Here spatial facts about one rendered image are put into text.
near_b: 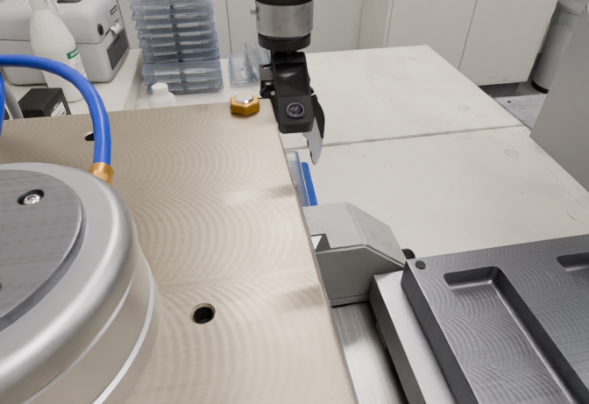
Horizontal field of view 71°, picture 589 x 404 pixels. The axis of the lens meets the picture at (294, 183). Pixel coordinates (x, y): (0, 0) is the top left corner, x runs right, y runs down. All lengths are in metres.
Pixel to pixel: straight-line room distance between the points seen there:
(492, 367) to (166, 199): 0.20
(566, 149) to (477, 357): 0.69
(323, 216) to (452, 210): 0.45
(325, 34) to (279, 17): 2.23
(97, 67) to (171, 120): 0.85
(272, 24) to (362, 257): 0.33
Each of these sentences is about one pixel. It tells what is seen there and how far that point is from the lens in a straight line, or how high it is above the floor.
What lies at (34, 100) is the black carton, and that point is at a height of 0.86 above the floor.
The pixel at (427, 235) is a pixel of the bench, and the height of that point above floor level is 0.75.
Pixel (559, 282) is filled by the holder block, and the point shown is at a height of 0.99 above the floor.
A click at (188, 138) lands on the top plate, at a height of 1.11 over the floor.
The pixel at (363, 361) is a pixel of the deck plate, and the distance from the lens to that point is 0.33.
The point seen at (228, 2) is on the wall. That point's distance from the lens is 2.62.
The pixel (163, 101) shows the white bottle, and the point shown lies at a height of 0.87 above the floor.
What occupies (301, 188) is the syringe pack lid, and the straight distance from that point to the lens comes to 0.66.
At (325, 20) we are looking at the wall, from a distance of 2.74.
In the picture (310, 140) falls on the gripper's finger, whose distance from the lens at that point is 0.63.
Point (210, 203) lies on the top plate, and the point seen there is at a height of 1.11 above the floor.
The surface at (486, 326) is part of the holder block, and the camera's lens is 0.30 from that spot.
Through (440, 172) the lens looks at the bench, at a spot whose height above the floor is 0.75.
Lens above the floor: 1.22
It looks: 39 degrees down
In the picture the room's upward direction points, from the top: straight up
